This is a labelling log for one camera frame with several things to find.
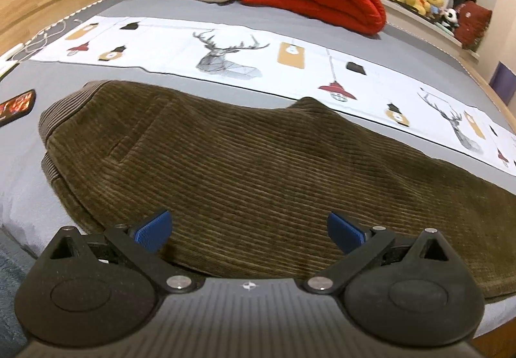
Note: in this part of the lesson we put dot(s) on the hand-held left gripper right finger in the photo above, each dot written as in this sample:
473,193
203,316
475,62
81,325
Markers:
344,231

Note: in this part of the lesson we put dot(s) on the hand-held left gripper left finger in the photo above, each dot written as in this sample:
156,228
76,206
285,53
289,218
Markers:
155,231

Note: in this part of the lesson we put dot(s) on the grey bed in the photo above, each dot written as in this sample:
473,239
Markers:
24,172

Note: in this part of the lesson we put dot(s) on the grey fleece blanket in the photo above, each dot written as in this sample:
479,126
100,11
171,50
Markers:
14,293

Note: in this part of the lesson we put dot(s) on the phone with red case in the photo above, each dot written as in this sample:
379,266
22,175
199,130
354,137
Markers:
16,106

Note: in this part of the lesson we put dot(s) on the white printed cloth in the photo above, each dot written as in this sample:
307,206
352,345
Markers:
161,44

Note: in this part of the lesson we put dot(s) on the purple box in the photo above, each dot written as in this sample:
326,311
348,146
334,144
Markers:
506,82

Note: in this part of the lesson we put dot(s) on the panda plush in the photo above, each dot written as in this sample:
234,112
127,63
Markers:
450,17

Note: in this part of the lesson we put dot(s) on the dark red cushion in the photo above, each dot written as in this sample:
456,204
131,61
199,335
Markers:
475,23

